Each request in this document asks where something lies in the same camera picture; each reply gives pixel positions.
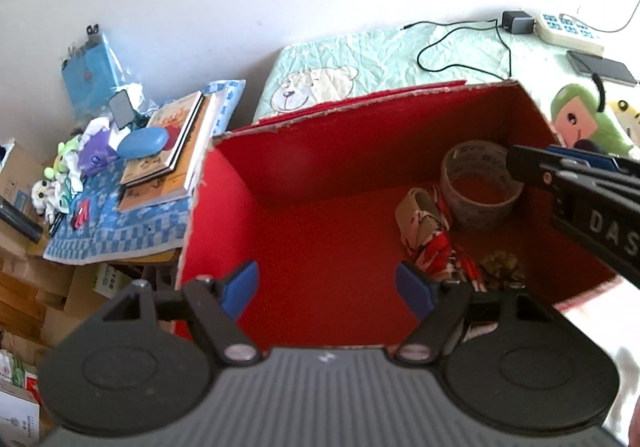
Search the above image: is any black charger adapter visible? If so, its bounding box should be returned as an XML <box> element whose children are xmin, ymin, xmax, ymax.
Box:
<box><xmin>501</xmin><ymin>11</ymin><xmax>535</xmax><ymax>36</ymax></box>

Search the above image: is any green plush toy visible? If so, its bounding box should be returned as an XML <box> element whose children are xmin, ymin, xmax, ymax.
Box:
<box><xmin>550</xmin><ymin>73</ymin><xmax>633</xmax><ymax>160</ymax></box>

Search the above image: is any blue patterned packet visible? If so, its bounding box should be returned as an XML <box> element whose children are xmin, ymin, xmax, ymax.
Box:
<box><xmin>200</xmin><ymin>79</ymin><xmax>247</xmax><ymax>136</ymax></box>

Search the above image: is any brown cardboard box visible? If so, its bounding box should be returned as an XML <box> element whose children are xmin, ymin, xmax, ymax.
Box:
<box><xmin>0</xmin><ymin>141</ymin><xmax>51</xmax><ymax>220</ymax></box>

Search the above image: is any white printed carton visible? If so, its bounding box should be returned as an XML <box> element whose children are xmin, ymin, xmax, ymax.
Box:
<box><xmin>92</xmin><ymin>263</ymin><xmax>146</xmax><ymax>301</ymax></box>

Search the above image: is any blue plastic packet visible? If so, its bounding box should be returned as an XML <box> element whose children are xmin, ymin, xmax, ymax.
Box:
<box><xmin>61</xmin><ymin>24</ymin><xmax>132</xmax><ymax>121</ymax></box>

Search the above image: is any black charger cable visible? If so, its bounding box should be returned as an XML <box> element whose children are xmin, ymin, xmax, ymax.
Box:
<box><xmin>402</xmin><ymin>19</ymin><xmax>514</xmax><ymax>82</ymax></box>

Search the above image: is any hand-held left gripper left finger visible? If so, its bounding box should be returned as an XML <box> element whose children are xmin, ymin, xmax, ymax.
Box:
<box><xmin>107</xmin><ymin>259</ymin><xmax>264</xmax><ymax>369</ymax></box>

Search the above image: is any black cylinder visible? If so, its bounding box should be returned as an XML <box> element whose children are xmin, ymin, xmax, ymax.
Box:
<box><xmin>0</xmin><ymin>197</ymin><xmax>44</xmax><ymax>244</ymax></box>

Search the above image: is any grey power cord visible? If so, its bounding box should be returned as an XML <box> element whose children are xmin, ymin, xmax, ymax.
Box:
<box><xmin>575</xmin><ymin>2</ymin><xmax>640</xmax><ymax>34</ymax></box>

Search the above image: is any brown cardboard carton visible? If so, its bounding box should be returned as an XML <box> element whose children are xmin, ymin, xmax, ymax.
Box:
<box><xmin>0</xmin><ymin>247</ymin><xmax>101</xmax><ymax>353</ymax></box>

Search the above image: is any white power strip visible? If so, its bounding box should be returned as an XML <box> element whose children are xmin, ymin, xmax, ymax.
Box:
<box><xmin>534</xmin><ymin>12</ymin><xmax>607</xmax><ymax>54</ymax></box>

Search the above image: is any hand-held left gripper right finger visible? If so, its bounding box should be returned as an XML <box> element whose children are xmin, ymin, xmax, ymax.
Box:
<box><xmin>392</xmin><ymin>261</ymin><xmax>545</xmax><ymax>369</ymax></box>

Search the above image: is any blue checked towel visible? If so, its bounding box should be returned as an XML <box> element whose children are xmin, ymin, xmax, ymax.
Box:
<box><xmin>44</xmin><ymin>157</ymin><xmax>199</xmax><ymax>266</ymax></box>

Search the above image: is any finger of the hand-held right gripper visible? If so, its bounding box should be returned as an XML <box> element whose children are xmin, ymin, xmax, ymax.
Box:
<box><xmin>506</xmin><ymin>143</ymin><xmax>640</xmax><ymax>201</ymax></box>
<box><xmin>546</xmin><ymin>143</ymin><xmax>640</xmax><ymax>176</ymax></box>

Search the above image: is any blue glasses case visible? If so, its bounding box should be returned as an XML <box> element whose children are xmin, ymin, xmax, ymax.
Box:
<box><xmin>116</xmin><ymin>127</ymin><xmax>168</xmax><ymax>160</ymax></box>

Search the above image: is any small standing mirror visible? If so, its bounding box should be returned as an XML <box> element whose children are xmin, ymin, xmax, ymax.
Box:
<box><xmin>109</xmin><ymin>89</ymin><xmax>137</xmax><ymax>128</ymax></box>

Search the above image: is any red cardboard box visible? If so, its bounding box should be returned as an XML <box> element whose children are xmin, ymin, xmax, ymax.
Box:
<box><xmin>172</xmin><ymin>79</ymin><xmax>621</xmax><ymax>352</ymax></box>

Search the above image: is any stack of books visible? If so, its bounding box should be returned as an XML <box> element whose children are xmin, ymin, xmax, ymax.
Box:
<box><xmin>117</xmin><ymin>93</ymin><xmax>232</xmax><ymax>214</ymax></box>

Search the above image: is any purple toy figure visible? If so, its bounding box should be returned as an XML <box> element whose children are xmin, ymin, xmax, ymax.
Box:
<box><xmin>80</xmin><ymin>129</ymin><xmax>119</xmax><ymax>176</ymax></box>

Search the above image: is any green frog toy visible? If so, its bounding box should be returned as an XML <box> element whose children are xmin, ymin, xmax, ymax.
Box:
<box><xmin>44</xmin><ymin>137</ymin><xmax>81</xmax><ymax>178</ymax></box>

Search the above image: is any light green printed quilt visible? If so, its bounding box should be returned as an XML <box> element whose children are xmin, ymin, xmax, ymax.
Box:
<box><xmin>252</xmin><ymin>22</ymin><xmax>640</xmax><ymax>128</ymax></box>

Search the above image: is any printed tape roll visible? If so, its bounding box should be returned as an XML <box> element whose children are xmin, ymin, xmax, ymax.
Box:
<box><xmin>440</xmin><ymin>141</ymin><xmax>525</xmax><ymax>231</ymax></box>

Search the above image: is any black smartphone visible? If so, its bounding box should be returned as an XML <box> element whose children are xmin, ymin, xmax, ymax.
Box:
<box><xmin>566</xmin><ymin>49</ymin><xmax>639</xmax><ymax>88</ymax></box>

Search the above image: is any beige belt with red scarf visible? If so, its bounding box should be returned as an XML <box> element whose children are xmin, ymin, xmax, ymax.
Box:
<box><xmin>395</xmin><ymin>186</ymin><xmax>488</xmax><ymax>295</ymax></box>

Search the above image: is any yellow plush toy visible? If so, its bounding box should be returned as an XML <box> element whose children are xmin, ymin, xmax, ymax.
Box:
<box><xmin>610</xmin><ymin>99</ymin><xmax>640</xmax><ymax>150</ymax></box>

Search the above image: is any small red clip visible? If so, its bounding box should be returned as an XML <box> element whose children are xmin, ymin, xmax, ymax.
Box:
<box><xmin>70</xmin><ymin>199</ymin><xmax>92</xmax><ymax>231</ymax></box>

